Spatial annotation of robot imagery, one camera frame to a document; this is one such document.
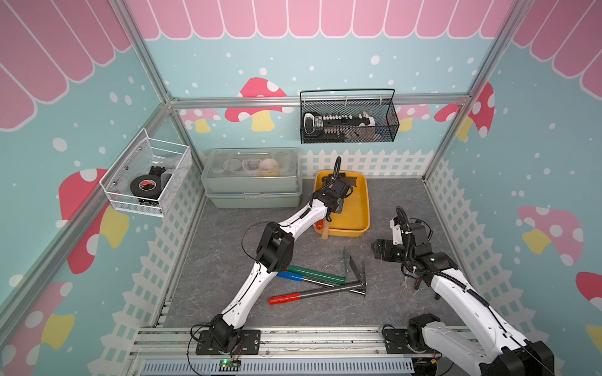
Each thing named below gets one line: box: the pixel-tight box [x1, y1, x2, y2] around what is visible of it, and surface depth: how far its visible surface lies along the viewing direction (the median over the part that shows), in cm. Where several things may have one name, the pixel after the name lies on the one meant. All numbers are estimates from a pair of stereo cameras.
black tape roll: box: [130, 173, 163, 199], surface depth 71 cm
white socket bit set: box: [302, 110, 377, 138], surface depth 90 cm
